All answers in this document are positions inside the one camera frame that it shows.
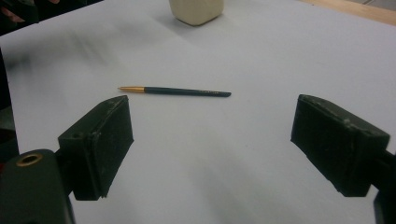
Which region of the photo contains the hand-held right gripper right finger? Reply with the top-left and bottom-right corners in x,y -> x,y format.
290,93 -> 396,198

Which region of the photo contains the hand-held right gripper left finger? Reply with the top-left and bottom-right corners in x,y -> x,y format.
57,94 -> 134,201

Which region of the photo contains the dark green pen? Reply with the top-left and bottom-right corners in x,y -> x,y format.
117,86 -> 233,98

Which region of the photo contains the cream square pen holder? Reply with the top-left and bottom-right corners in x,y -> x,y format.
168,0 -> 225,27

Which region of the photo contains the white table sheet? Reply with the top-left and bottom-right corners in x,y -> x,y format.
0,0 -> 396,224

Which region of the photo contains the wooden table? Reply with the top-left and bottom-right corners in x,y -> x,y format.
297,0 -> 396,26

